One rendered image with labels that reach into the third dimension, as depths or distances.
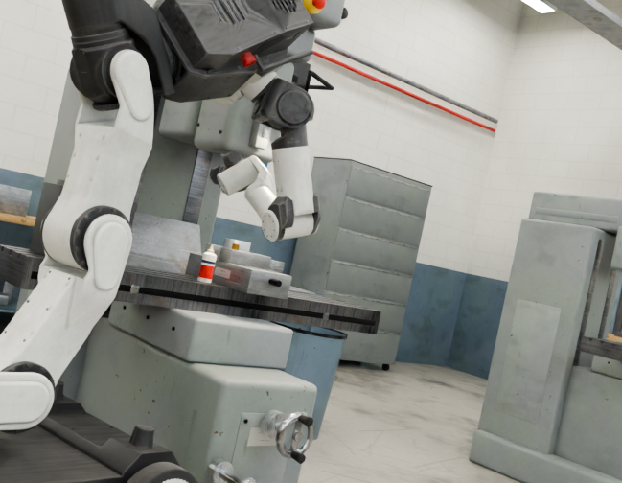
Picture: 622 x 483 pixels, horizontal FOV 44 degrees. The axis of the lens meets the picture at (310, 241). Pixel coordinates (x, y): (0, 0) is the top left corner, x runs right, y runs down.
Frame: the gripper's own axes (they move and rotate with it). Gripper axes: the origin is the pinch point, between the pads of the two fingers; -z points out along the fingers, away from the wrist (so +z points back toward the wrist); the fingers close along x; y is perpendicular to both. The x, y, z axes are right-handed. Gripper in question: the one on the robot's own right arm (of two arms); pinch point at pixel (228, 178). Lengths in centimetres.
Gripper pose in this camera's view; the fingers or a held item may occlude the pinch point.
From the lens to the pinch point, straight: 234.9
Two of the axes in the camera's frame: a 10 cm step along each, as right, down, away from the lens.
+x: -9.4, -2.0, -2.6
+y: -2.1, 9.8, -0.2
